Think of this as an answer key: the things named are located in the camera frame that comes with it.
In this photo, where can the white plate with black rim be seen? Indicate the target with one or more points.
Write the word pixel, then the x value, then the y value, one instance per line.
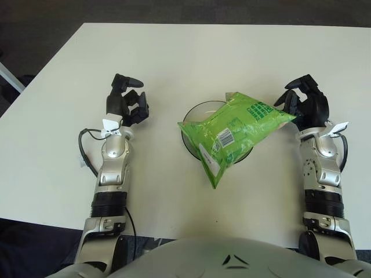
pixel 197 113

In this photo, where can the white left wrist tag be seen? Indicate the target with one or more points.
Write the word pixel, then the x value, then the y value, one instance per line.
pixel 110 124

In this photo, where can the white right wrist tag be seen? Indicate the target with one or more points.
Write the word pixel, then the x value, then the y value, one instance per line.
pixel 337 128

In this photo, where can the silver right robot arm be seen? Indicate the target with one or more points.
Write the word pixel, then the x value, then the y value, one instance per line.
pixel 324 150

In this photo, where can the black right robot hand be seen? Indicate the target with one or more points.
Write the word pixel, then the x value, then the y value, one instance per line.
pixel 313 110

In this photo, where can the grey robot torso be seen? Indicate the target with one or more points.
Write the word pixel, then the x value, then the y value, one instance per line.
pixel 203 257

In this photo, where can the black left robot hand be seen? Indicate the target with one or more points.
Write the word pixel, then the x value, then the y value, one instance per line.
pixel 113 102

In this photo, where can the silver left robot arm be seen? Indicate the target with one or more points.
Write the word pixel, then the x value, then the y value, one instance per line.
pixel 114 150

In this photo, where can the green snack bag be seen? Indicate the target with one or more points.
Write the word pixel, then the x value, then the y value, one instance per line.
pixel 240 124

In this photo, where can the white furniture edge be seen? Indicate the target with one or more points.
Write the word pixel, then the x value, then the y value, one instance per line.
pixel 10 76

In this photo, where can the white wrist tag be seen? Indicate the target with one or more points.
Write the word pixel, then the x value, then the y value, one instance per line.
pixel 110 124
pixel 337 128

